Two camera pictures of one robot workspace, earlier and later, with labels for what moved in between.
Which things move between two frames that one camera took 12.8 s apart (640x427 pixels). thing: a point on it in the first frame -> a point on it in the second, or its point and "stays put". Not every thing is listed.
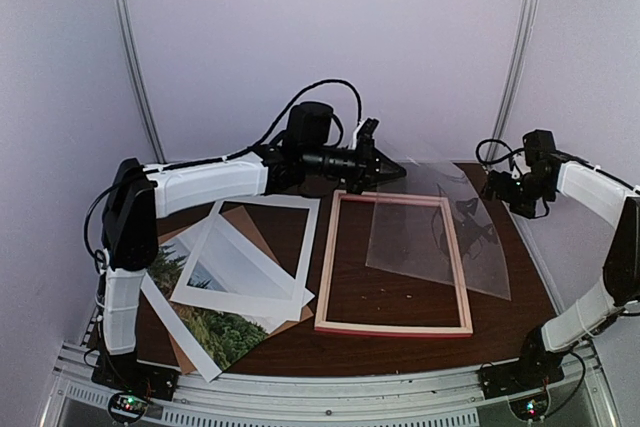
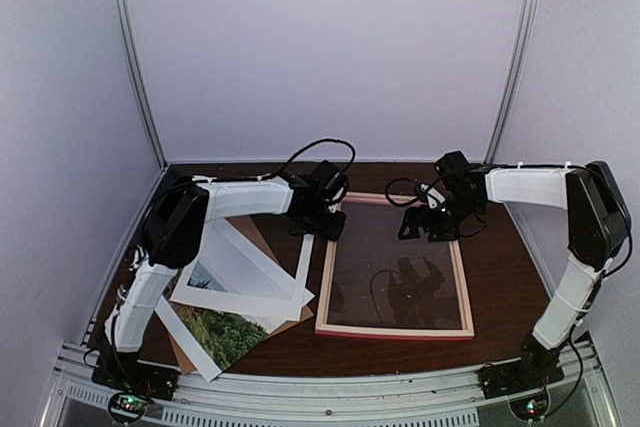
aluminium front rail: [429, 397] stays put
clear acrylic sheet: [432, 223] -> [379, 279]
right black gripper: [528, 209] -> [413, 215]
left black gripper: [366, 175] -> [333, 233]
